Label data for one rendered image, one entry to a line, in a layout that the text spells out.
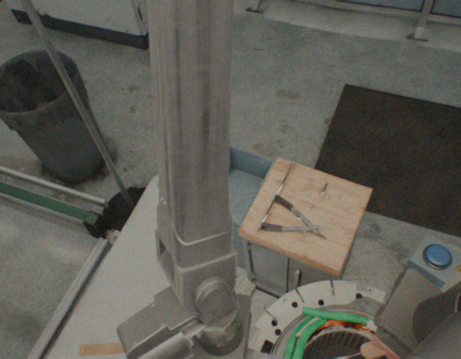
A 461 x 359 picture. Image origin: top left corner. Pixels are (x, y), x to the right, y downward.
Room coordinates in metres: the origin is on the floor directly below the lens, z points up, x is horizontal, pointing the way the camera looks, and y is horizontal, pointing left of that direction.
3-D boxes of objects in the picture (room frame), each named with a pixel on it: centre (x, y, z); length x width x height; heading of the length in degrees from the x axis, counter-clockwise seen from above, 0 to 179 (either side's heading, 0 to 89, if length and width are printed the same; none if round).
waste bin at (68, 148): (1.52, 0.75, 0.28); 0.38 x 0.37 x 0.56; 151
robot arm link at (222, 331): (0.17, 0.04, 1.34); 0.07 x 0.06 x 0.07; 113
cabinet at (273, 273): (0.43, -0.14, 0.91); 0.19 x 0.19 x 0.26; 56
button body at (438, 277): (0.31, -0.35, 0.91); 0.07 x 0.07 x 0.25; 41
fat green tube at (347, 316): (0.19, -0.15, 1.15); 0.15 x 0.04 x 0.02; 55
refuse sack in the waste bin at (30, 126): (1.52, 0.75, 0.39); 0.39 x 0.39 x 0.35
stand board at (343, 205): (0.43, -0.14, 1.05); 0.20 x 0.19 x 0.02; 56
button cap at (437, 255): (0.31, -0.35, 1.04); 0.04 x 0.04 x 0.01
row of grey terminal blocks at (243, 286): (0.38, 0.02, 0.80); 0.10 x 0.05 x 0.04; 135
